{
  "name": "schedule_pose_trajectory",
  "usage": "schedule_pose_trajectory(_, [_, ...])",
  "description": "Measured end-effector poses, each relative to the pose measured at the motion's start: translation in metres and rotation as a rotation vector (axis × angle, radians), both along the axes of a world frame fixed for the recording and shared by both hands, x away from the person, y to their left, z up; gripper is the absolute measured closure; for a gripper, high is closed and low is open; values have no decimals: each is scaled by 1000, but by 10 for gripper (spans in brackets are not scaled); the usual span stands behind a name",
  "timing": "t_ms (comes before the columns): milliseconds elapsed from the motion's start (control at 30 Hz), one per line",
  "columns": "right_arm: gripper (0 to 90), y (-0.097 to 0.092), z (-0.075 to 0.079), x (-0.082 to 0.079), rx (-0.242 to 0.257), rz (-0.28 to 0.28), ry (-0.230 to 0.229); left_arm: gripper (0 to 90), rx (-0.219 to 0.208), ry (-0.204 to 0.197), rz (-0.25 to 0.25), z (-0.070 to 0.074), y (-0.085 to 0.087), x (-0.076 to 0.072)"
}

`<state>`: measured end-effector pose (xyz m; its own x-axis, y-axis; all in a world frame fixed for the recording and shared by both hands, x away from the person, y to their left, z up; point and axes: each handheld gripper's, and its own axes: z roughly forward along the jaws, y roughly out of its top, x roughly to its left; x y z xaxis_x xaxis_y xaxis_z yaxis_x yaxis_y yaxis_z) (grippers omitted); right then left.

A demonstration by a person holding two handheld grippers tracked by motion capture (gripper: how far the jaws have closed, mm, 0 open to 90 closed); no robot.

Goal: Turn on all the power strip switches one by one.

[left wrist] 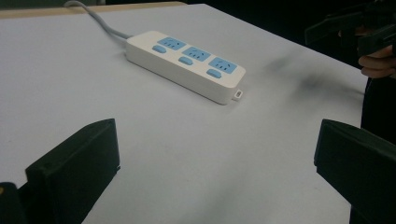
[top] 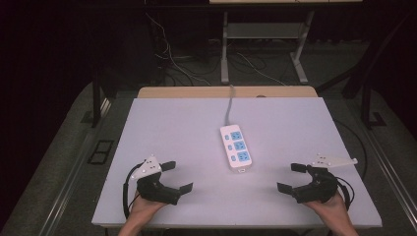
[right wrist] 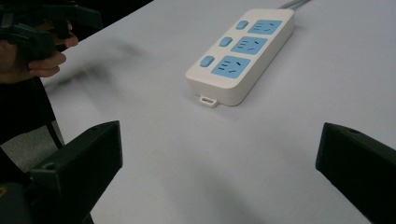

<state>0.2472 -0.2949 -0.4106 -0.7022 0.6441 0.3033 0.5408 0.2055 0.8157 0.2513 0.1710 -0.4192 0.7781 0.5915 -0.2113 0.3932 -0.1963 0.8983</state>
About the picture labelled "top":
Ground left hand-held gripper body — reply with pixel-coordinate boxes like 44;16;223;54
130;154;182;207

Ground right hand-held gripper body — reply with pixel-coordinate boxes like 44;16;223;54
290;152;359;205

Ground white power strip blue sockets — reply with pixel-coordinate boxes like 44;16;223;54
219;124;254;175

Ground person's right hand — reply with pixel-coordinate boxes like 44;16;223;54
303;192;354;229

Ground person's left hand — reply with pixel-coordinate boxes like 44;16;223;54
128;191;168;228

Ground black metal stand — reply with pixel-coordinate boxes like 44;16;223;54
359;80;388;131

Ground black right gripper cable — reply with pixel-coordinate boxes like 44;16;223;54
335;176;356;211

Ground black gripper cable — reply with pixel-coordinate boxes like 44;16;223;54
122;161;146;220
335;176;356;211

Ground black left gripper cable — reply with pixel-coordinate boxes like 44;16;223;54
122;161;146;220

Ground black floor cable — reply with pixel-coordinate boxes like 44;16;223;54
333;119;369;182

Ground black floor socket frame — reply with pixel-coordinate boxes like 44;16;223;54
87;139;115;166

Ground metal floor rail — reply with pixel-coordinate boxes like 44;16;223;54
359;127;417;228
38;97;113;236

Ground grey power strip cable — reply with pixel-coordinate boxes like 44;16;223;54
223;84;236;128

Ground white floor cable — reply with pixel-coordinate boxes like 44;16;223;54
236;52;288;88
145;12;212;88

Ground grey metal table frame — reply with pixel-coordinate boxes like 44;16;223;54
208;0;364;86

